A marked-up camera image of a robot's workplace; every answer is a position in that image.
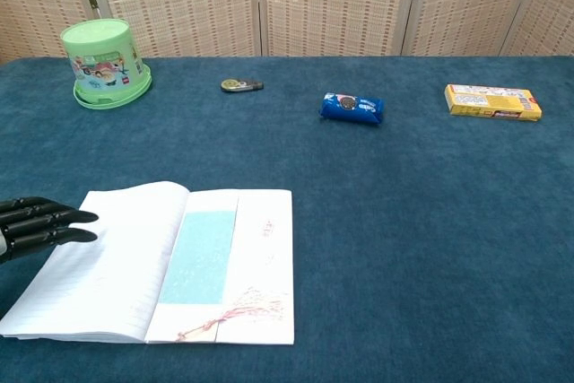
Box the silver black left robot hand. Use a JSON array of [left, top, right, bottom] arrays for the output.
[[0, 196, 100, 267]]

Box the light blue tasselled bookmark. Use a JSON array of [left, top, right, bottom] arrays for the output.
[[145, 188, 291, 343]]

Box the open white notebook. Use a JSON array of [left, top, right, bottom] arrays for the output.
[[0, 180, 296, 345]]

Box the green plastic toy bucket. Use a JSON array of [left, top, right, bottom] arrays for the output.
[[60, 18, 153, 111]]

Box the blue cookie pack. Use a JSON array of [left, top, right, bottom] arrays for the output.
[[318, 91, 387, 126]]

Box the dark teal table cover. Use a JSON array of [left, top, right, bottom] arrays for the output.
[[0, 55, 574, 383]]

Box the woven bamboo folding screen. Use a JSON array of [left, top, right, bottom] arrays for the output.
[[0, 0, 574, 65]]

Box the yellow cardboard box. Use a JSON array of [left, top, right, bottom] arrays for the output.
[[444, 83, 543, 123]]

